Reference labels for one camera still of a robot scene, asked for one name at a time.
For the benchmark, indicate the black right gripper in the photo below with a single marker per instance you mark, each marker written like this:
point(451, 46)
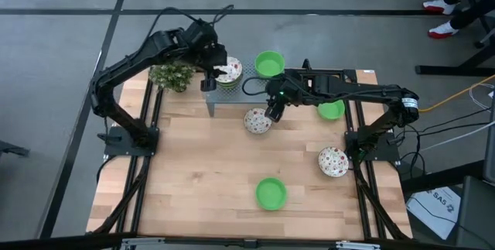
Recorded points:
point(284, 91)

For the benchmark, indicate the dark grey cabinet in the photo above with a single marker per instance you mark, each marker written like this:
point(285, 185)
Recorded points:
point(475, 211)

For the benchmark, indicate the black aluminium rig frame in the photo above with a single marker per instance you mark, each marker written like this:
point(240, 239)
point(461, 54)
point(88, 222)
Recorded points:
point(154, 99)

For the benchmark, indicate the black diagonal floor beam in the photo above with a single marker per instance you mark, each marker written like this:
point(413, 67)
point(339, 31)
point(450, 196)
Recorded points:
point(441, 176)

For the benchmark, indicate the small green potted plant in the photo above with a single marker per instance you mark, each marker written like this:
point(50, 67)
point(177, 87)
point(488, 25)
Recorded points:
point(172, 75)

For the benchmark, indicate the silver aluminium profile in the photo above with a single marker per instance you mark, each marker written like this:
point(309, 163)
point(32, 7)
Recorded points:
point(143, 243)
point(357, 245)

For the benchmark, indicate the grey perforated metal shelf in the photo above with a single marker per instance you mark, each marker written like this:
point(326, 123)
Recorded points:
point(232, 97)

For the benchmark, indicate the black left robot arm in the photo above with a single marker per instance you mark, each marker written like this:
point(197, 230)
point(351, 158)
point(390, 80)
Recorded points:
point(116, 72)

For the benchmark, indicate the white printed sheet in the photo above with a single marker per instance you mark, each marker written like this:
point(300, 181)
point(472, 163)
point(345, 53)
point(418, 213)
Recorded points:
point(433, 207)

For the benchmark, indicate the black chair base leg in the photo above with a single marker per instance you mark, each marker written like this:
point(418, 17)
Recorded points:
point(11, 148)

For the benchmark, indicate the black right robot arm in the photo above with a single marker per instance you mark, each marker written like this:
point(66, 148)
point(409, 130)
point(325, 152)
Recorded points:
point(356, 89)

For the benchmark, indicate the black desk leg frame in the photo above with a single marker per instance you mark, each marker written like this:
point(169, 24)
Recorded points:
point(444, 70)

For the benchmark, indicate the person's shoe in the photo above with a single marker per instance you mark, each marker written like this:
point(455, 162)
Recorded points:
point(442, 31)
point(439, 7)

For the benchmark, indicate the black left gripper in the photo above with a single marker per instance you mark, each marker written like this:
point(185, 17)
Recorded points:
point(212, 54)

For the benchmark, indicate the black frame bracket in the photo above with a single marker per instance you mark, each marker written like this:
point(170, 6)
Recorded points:
point(306, 64)

